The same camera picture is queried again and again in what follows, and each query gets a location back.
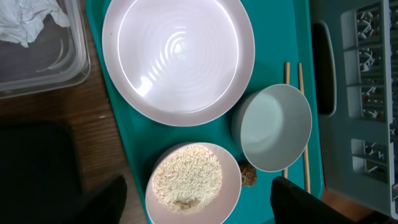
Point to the pink bowl with rice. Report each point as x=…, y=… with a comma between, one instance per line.
x=193, y=182

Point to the left wooden chopstick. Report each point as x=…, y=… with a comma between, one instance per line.
x=287, y=82

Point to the clear plastic waste bin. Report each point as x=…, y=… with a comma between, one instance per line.
x=58, y=58

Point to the grey dishwasher rack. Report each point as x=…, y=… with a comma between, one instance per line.
x=355, y=65

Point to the white paper napkin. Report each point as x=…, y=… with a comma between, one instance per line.
x=23, y=20

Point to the teal plastic tray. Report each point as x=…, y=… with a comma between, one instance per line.
x=282, y=33

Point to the grey-green bowl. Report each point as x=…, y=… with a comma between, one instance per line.
x=272, y=127

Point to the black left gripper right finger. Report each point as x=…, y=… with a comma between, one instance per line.
x=293, y=205

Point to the black waste tray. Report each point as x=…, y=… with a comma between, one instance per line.
x=40, y=180

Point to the brown food scrap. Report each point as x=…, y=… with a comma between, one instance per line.
x=248, y=174

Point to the large pink plate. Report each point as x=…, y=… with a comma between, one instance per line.
x=179, y=62

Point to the right wooden chopstick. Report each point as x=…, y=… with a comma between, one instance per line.
x=305, y=153

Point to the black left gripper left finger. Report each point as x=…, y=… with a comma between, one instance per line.
x=106, y=207

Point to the wooden chopstick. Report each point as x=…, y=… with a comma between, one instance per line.
x=305, y=153
x=287, y=82

